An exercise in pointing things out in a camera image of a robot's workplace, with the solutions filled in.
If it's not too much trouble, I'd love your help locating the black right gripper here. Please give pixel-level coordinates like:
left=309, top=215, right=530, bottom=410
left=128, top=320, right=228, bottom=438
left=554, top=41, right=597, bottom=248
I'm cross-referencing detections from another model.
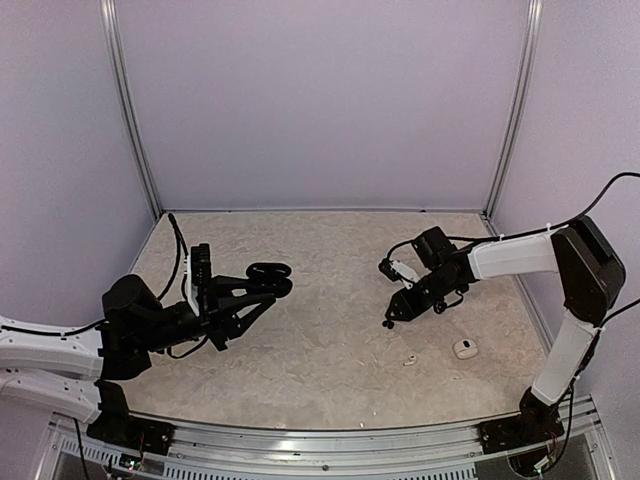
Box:
left=385, top=268, right=460, bottom=321

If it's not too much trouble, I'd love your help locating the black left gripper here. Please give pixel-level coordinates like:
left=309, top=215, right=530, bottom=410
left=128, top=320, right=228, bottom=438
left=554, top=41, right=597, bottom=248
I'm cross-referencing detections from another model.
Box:
left=139, top=275, right=274, bottom=353

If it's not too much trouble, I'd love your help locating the black oval charging case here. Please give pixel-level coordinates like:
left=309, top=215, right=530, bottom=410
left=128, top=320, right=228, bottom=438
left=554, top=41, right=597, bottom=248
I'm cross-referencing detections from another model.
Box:
left=246, top=262, right=293, bottom=298

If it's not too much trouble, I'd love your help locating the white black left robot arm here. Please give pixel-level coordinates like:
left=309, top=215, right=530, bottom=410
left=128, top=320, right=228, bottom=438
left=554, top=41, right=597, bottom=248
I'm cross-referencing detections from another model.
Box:
left=1, top=275, right=290, bottom=445

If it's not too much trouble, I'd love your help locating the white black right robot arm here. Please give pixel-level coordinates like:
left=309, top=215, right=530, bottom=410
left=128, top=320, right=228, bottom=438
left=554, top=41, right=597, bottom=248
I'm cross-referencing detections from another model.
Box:
left=379, top=215, right=626, bottom=450

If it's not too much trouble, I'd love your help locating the white earbud charging case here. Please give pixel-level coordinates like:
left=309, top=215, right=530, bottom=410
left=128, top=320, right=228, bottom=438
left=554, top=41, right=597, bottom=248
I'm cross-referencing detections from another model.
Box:
left=453, top=339, right=479, bottom=360

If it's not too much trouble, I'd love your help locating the white stem earbud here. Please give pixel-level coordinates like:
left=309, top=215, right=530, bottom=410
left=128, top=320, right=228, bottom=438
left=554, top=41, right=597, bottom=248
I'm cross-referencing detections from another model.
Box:
left=403, top=355, right=417, bottom=366

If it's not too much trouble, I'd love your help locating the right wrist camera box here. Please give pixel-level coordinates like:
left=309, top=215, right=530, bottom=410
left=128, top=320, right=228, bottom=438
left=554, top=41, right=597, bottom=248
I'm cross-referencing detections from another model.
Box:
left=378, top=258, right=420, bottom=289

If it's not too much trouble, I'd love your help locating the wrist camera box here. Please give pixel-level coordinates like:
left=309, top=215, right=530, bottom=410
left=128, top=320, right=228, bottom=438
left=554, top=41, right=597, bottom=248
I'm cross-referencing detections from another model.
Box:
left=378, top=258, right=420, bottom=289
left=184, top=243, right=211, bottom=317

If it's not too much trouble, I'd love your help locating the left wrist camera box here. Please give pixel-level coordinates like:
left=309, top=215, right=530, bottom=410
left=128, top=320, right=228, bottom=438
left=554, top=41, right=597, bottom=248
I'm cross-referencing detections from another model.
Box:
left=184, top=243, right=211, bottom=317

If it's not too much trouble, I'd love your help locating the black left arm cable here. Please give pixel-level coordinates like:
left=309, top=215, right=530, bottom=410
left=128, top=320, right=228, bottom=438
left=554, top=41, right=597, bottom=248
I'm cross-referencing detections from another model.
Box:
left=0, top=212, right=191, bottom=336

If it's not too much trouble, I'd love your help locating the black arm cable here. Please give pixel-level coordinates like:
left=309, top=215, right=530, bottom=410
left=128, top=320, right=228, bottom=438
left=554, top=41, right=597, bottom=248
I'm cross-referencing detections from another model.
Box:
left=0, top=212, right=191, bottom=336
left=384, top=172, right=640, bottom=321

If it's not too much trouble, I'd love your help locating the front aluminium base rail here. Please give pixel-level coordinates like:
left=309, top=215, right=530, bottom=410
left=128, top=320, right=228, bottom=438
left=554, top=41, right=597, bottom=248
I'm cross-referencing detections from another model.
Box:
left=33, top=397, right=620, bottom=479

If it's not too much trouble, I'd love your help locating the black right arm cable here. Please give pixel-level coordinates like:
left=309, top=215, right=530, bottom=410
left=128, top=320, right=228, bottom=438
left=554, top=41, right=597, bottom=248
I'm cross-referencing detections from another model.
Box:
left=384, top=172, right=640, bottom=321

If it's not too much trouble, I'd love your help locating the left aluminium frame post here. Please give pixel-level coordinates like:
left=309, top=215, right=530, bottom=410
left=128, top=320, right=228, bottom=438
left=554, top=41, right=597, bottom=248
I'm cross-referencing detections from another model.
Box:
left=99, top=0, right=164, bottom=221

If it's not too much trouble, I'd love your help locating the aluminium frame post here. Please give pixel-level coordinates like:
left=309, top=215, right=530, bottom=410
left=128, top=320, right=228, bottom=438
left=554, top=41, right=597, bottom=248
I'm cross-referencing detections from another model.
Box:
left=483, top=0, right=543, bottom=221
left=99, top=0, right=164, bottom=221

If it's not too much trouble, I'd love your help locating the right aluminium frame post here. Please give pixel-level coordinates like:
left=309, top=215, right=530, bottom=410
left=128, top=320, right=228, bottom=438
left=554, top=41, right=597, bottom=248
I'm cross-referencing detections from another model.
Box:
left=483, top=0, right=543, bottom=221

